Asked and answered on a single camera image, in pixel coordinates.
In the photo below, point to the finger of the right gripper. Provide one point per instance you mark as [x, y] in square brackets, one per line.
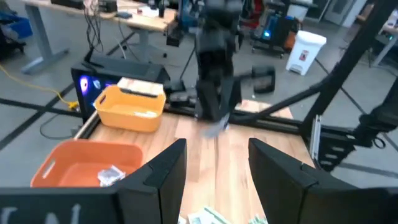
[210, 101]
[231, 96]

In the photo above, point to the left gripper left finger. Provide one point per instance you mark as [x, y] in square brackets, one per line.
[155, 193]

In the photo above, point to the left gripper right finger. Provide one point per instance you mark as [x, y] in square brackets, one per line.
[276, 183]

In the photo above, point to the white packet blue print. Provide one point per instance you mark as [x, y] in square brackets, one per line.
[216, 129]

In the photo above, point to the long plain white packet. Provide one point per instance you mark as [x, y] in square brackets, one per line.
[144, 114]

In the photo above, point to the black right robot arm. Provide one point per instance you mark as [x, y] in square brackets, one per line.
[222, 15]

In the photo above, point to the green striped white packet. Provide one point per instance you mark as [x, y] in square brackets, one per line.
[258, 220]
[206, 216]

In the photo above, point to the black cart blue light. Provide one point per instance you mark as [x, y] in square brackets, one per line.
[280, 31]

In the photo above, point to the desk with grey legs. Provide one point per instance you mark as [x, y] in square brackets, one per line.
[146, 21]

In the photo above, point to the yellow plastic bin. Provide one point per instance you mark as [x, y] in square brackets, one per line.
[130, 119]

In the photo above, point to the white trash bin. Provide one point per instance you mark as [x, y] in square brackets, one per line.
[306, 53]

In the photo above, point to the black computer tower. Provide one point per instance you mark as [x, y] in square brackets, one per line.
[124, 67]

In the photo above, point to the orange plastic bin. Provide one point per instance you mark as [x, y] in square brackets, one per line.
[62, 161]

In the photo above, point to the blue storage crate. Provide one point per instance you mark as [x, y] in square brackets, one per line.
[20, 28]

